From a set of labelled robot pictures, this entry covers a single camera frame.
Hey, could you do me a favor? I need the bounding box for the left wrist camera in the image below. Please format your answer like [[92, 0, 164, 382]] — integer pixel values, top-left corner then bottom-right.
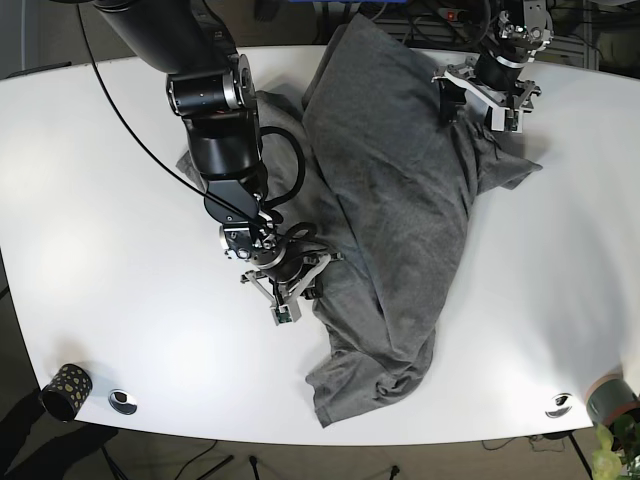
[[485, 107, 524, 134]]

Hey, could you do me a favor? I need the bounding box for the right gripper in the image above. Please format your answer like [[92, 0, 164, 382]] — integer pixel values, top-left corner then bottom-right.
[[240, 249, 344, 307]]

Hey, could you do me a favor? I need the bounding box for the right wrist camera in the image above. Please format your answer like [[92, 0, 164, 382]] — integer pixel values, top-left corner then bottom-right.
[[270, 300, 301, 326]]

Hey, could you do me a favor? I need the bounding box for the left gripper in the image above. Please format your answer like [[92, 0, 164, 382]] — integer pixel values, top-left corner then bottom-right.
[[432, 53, 541, 125]]

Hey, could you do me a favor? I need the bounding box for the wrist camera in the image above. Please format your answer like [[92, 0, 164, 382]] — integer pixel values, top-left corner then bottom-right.
[[485, 107, 524, 134], [270, 300, 301, 326]]

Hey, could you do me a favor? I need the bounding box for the right silver table grommet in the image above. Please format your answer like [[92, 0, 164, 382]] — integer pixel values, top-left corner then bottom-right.
[[544, 393, 574, 419]]

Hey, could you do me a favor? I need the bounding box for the grey T-shirt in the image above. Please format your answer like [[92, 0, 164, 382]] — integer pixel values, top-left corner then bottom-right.
[[175, 13, 544, 430]]

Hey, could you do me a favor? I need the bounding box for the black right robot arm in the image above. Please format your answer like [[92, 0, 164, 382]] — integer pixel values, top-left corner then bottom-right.
[[93, 1, 341, 324]]

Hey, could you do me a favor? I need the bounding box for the grey plant pot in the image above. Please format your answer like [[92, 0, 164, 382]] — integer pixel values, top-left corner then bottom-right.
[[585, 373, 639, 427]]

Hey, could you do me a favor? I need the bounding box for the left silver table grommet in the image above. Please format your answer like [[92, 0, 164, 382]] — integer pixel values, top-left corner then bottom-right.
[[108, 389, 138, 416]]

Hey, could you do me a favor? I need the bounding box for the silver table grommet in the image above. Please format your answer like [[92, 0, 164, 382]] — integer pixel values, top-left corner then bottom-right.
[[108, 389, 138, 416], [544, 393, 574, 419]]

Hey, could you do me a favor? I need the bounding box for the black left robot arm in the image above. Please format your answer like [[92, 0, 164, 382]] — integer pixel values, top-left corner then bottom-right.
[[432, 1, 553, 133]]

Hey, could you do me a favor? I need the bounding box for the black gold spotted cup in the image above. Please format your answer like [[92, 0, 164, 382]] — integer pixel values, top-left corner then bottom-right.
[[39, 364, 93, 422]]

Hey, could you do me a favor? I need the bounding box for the green plant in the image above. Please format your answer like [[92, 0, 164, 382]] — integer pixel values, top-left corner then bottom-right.
[[592, 414, 639, 480]]

